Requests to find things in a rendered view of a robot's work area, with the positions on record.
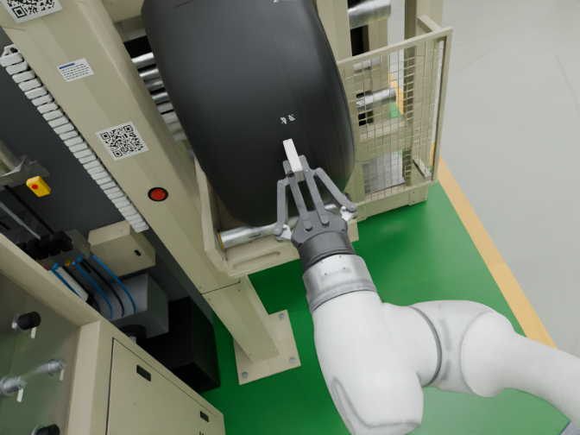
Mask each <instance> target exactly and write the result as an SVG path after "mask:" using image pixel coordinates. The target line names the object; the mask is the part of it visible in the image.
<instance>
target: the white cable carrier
mask: <svg viewBox="0 0 580 435"><path fill-rule="evenodd" d="M18 62H20V63H19V64H16V63H18ZM0 64H1V65H2V66H7V67H6V70H7V72H8V73H9V74H13V73H15V75H13V77H12V78H13V80H14V81H15V82H16V83H19V82H21V84H19V87H20V88H21V89H22V90H23V91H26V92H25V95H26V96H27V97H28V98H29V99H31V98H32V103H33V104H34V105H35V106H36V105H39V106H38V107H37V109H38V111H39V112H40V113H44V112H45V113H44V114H43V116H44V118H45V119H46V120H49V121H48V123H49V124H50V126H51V127H54V131H55V132H56V133H57V134H60V138H61V139H62V140H65V141H64V143H65V144H66V145H67V146H69V149H70V150H71V151H72V152H73V154H74V155H75V157H76V158H79V161H80V162H81V163H84V164H83V166H84V168H85V169H87V172H88V173H89V174H91V176H92V178H93V179H94V180H96V182H97V183H98V184H99V185H100V187H101V188H102V189H103V190H104V193H105V194H107V196H108V198H109V199H111V201H112V202H113V203H114V204H115V206H116V207H117V208H118V210H119V211H120V212H121V213H122V215H123V216H124V217H125V219H126V220H127V221H129V223H130V224H132V227H133V228H134V229H135V231H136V232H140V231H143V230H148V229H149V224H148V222H147V224H146V219H145V218H144V216H143V215H142V214H141V213H140V212H139V210H138V209H137V208H136V206H135V205H134V203H133V202H132V201H131V199H130V198H129V196H128V195H127V194H126V192H125V191H124V190H123V189H122V188H121V186H120V185H119V184H118V182H117V181H116V179H115V178H114V177H113V175H112V174H111V173H110V171H109V170H108V168H107V167H106V166H105V164H104V163H103V162H102V161H101V160H100V158H99V157H98V155H97V154H96V153H95V151H94V150H93V149H92V147H91V146H90V144H89V143H88V142H87V140H86V139H85V138H84V137H83V136H82V134H81V133H80V132H79V130H78V129H77V127H76V126H74V123H73V122H72V120H71V119H70V118H69V116H68V115H67V114H66V113H65V112H64V110H63V109H62V108H61V106H60V105H59V103H58V102H57V101H56V99H54V96H53V95H52V94H51V92H50V91H49V90H48V88H47V87H46V86H45V85H44V83H43V82H42V81H41V79H40V78H39V76H38V75H37V74H36V72H35V71H34V69H33V68H32V67H31V65H30V64H29V63H28V62H27V61H26V59H25V58H24V57H23V55H22V54H21V52H20V51H19V50H18V48H17V47H16V45H15V44H13V45H10V46H7V47H5V48H4V52H3V55H2V57H1V58H0ZM31 68H32V69H31ZM23 71H26V72H23Z"/></svg>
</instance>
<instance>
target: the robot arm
mask: <svg viewBox="0 0 580 435"><path fill-rule="evenodd" d="M283 144H284V148H285V150H286V154H287V158H288V160H287V161H283V167H284V169H285V172H286V175H287V177H286V178H285V179H284V180H279V181H278V182H277V223H276V225H275V227H274V235H275V238H276V240H277V242H279V243H282V242H283V241H288V242H292V245H293V246H294V247H295V248H296V249H297V250H298V253H299V258H300V260H301V264H302V267H303V269H304V272H305V273H304V274H303V276H302V277H303V278H302V280H303V281H304V283H305V287H306V298H307V301H308V305H309V310H310V313H311V315H312V320H313V324H314V343H315V347H316V351H317V355H318V361H319V365H320V368H321V370H322V373H323V376H324V378H325V383H326V385H327V387H328V390H329V392H330V394H331V398H332V399H333V402H334V404H335V406H336V408H337V411H338V413H339V415H340V416H341V418H342V420H343V422H344V423H345V425H346V427H347V428H348V430H349V431H350V433H351V434H352V435H404V434H407V433H409V432H412V431H414V430H416V429H417V428H419V426H420V425H421V420H422V414H423V405H424V395H423V390H422V388H424V387H437V388H439V389H440V390H442V391H451V392H459V393H465V394H475V395H481V396H483V397H493V396H496V395H498V394H499V393H500V392H501V391H502V390H503V389H504V388H512V389H517V390H520V391H524V392H527V393H529V394H533V395H535V396H537V397H539V398H541V399H543V400H545V401H547V402H549V403H550V404H551V405H553V406H554V407H556V408H557V409H558V410H559V411H560V412H561V413H562V414H563V415H564V416H565V417H567V418H568V419H569V420H570V421H571V422H572V423H573V424H575V425H576V426H577V427H578V428H579V429H580V358H578V357H576V356H573V355H571V354H569V353H566V352H564V351H562V350H558V349H556V348H553V347H551V346H549V345H546V344H542V343H540V342H537V341H534V340H532V339H529V338H527V337H523V336H521V335H519V334H517V333H516V332H515V331H514V328H513V326H512V325H511V323H510V322H509V321H508V319H507V318H505V317H504V316H503V315H501V314H499V313H498V312H496V311H495V310H493V309H492V308H490V307H488V306H485V305H483V304H480V303H477V302H473V301H468V300H437V301H428V302H421V303H417V304H414V305H411V306H395V305H392V304H389V303H382V302H381V299H380V297H379V295H378V293H377V290H376V287H375V285H374V283H373V281H372V279H371V277H370V274H369V271H368V269H367V267H366V264H365V262H364V260H363V259H362V257H360V256H358V255H356V253H355V250H354V249H353V246H352V244H351V241H350V238H349V235H348V233H347V231H348V222H349V221H350V220H351V219H356V218H357V208H356V205H355V204H353V203H352V202H350V201H349V200H348V199H346V198H345V197H344V195H343V194H342V193H341V192H340V191H339V190H338V189H337V187H336V186H335V185H334V183H333V182H332V181H331V179H330V178H329V177H328V175H327V174H326V173H325V171H324V170H323V169H322V168H320V167H319V168H317V169H316V170H311V169H310V168H309V166H308V163H307V161H306V158H305V156H304V155H301V156H297V153H296V150H295V147H294V145H293V141H292V139H289V140H285V141H283ZM303 180H305V181H306V185H307V188H308V191H309V193H310V196H311V198H312V202H313V205H314V208H315V210H314V211H307V209H306V206H305V203H304V200H303V198H302V195H301V192H300V189H299V186H298V183H297V182H300V181H303ZM315 181H317V182H318V183H319V184H320V186H321V187H322V188H323V190H324V191H325V192H326V194H327V195H328V196H329V198H330V199H331V201H332V202H333V203H334V205H335V206H336V207H337V208H338V209H339V210H340V215H341V216H342V217H340V216H338V215H337V214H335V213H334V212H332V211H329V210H327V209H325V206H324V203H323V201H322V199H321V197H320V195H319V192H318V188H317V186H316V183H315ZM289 189H291V191H292V194H293V198H294V201H295V204H296V206H297V209H298V212H299V218H298V220H297V223H296V225H295V227H294V229H293V233H291V231H290V228H289V226H288V209H287V191H288V190H289Z"/></svg>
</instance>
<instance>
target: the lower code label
mask: <svg viewBox="0 0 580 435"><path fill-rule="evenodd" d="M95 134H96V135H97V136H98V138H99V140H100V141H101V142H102V143H103V145H104V146H105V147H106V149H107V150H108V152H109V153H110V155H111V156H112V158H113V159H114V160H115V161H117V160H120V159H122V158H125V157H128V156H131V155H134V154H139V153H141V152H145V151H148V150H149V149H148V147H147V145H146V144H145V142H144V141H143V139H142V138H141V136H140V134H139V133H138V131H137V129H136V127H135V126H134V124H133V123H132V122H128V123H123V124H120V125H117V126H115V127H111V128H108V129H104V130H101V131H99V132H95Z"/></svg>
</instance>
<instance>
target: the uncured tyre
mask: <svg viewBox="0 0 580 435"><path fill-rule="evenodd" d="M188 1H190V0H144V1H143V4H142V8H141V15H142V22H143V26H144V28H145V32H146V35H147V37H148V42H149V45H150V47H151V50H152V53H153V56H154V61H155V64H156V66H157V68H158V71H159V74H160V76H161V80H162V82H163V85H164V87H165V89H166V92H167V95H168V97H169V99H170V102H171V104H172V106H173V109H174V111H175V114H176V116H177V118H178V119H179V122H180V125H181V127H182V129H183V131H184V133H185V135H186V138H187V140H188V141H189V143H190V145H191V147H192V151H193V153H194V154H195V156H196V157H197V159H198V161H199V164H200V166H201V167H202V169H203V171H204V173H205V175H206V177H207V179H208V180H209V181H210V183H211V185H212V187H213V188H214V190H215V192H216V193H217V195H218V197H219V198H220V199H221V201H222V203H223V204H224V207H225V208H226V210H227V211H228V212H229V214H230V215H231V216H232V217H233V218H234V219H235V220H237V221H240V222H243V223H245V224H249V225H252V226H254V227H261V226H268V225H271V224H275V223H277V182H278V181H279V180H284V179H285V178H286V177H287V175H286V172H285V169H284V167H283V161H287V160H288V158H287V154H286V150H285V148H284V144H283V141H285V140H289V139H292V141H293V145H294V147H295V150H296V153H297V156H301V155H304V156H305V158H306V161H307V163H308V166H309V168H310V169H311V170H316V169H317V168H319V167H320V168H322V169H323V170H324V171H325V173H326V174H327V175H328V177H329V178H330V179H331V181H332V182H333V183H334V185H335V186H336V187H337V189H338V190H339V191H340V192H343V191H344V189H345V187H346V186H347V184H348V182H349V179H350V176H351V175H352V173H353V171H354V168H355V165H356V143H355V136H354V130H353V124H352V120H351V115H350V108H349V105H348V101H347V97H346V94H345V90H344V85H343V82H342V79H341V76H340V73H339V70H338V67H337V62H336V60H335V57H334V54H333V52H332V49H331V45H330V43H329V40H328V38H327V35H326V32H325V29H324V27H323V24H322V22H321V20H320V18H319V16H318V12H317V11H316V9H315V6H314V4H313V2H312V0H290V1H291V2H290V3H282V4H278V5H275V6H273V4H272V1H271V0H195V1H192V2H190V3H187V4H184V5H182V6H179V7H178V8H174V7H175V6H177V5H180V4H182V3H185V2H188ZM292 109H293V110H294V113H295V116H296V118H297V121H298V122H297V123H296V124H293V125H291V126H288V127H286V128H284V129H282V128H281V125H280V122H279V119H278V117H277V115H280V114H281V113H284V112H286V111H289V110H292Z"/></svg>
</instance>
